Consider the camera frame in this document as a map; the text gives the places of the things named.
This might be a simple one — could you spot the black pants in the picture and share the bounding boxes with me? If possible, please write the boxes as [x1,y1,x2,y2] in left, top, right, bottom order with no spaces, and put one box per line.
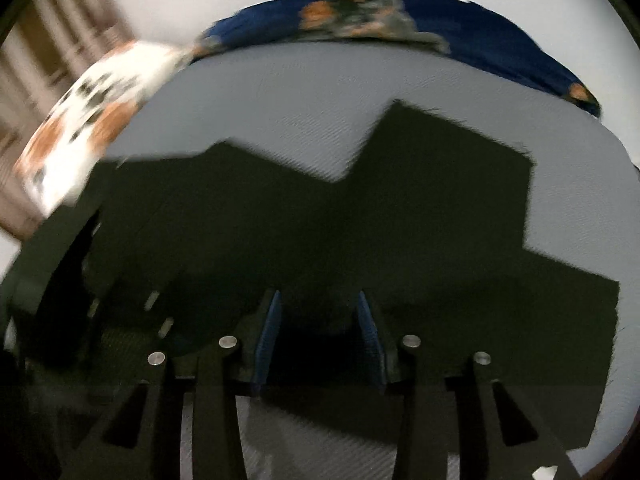
[84,102,620,448]

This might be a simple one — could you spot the white orange floral pillow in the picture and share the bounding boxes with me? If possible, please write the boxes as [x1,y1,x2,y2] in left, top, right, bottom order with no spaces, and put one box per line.
[14,40,194,217]

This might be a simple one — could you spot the beige curtain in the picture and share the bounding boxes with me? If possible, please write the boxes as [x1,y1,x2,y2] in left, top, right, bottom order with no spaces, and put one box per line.
[1,0,134,240]

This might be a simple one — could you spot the grey mesh mattress cover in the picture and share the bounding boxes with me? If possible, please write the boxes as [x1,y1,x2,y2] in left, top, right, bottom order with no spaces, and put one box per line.
[107,42,639,472]

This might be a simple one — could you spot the blue floral blanket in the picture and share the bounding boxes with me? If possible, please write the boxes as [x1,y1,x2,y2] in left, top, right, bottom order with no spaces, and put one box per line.
[193,0,602,117]

